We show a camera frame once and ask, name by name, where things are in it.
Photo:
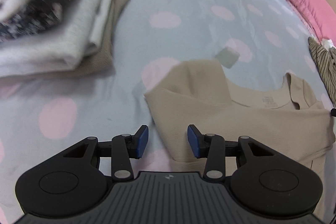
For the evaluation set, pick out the white crumpled cloth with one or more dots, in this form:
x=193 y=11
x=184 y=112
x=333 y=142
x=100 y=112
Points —
x=327 y=43

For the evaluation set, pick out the stack of folded clothes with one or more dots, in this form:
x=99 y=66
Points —
x=57 y=45

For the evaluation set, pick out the grey pink-dotted bed sheet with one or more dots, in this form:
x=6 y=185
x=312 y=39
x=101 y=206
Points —
x=170 y=37

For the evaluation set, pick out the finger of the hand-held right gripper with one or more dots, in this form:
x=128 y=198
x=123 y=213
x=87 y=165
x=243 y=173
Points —
x=334 y=112

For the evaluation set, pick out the beige shirt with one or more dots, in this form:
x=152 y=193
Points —
x=249 y=129

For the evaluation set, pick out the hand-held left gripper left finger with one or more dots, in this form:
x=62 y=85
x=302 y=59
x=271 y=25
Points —
x=142 y=141

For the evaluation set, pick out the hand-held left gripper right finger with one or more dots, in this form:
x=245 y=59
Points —
x=193 y=142

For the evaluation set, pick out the olive striped garment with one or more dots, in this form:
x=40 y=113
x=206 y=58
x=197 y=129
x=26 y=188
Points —
x=324 y=64

